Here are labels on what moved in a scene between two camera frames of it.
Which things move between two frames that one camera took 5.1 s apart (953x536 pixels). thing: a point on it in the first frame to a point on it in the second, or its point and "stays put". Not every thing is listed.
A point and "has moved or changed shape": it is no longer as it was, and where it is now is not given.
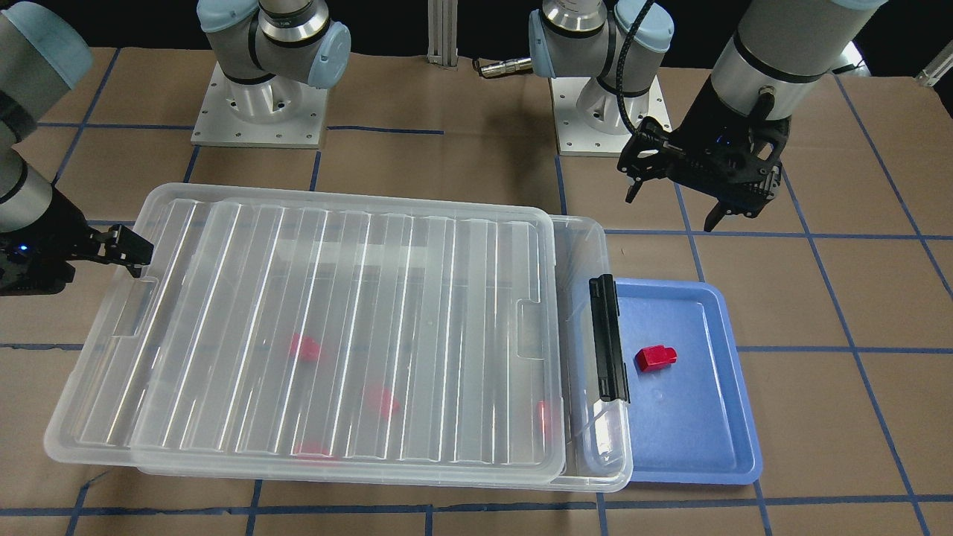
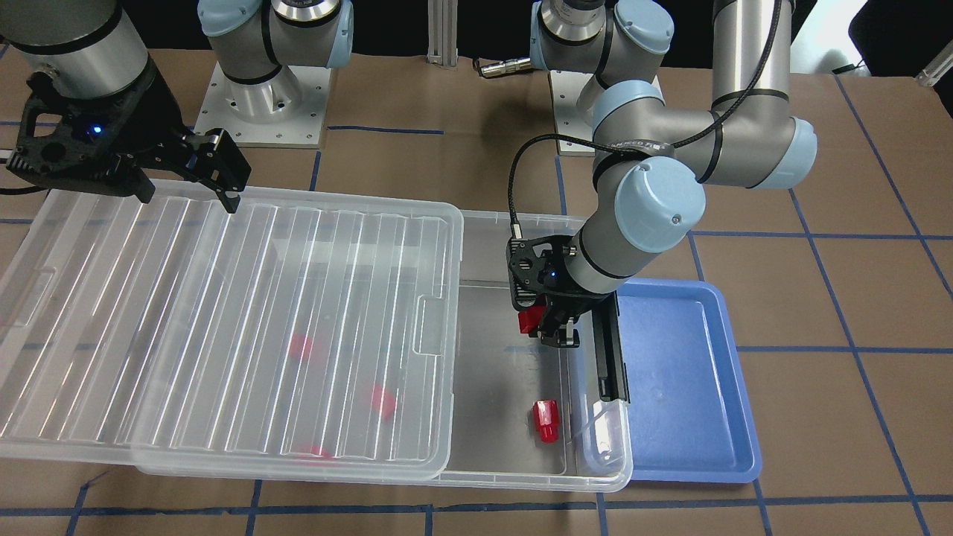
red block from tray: [654, 357] to [530, 318]
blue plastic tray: [692, 422] stays put
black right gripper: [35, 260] to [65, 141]
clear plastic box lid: [281, 333] has moved or changed shape
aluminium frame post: [442, 17] stays put
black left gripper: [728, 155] to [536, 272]
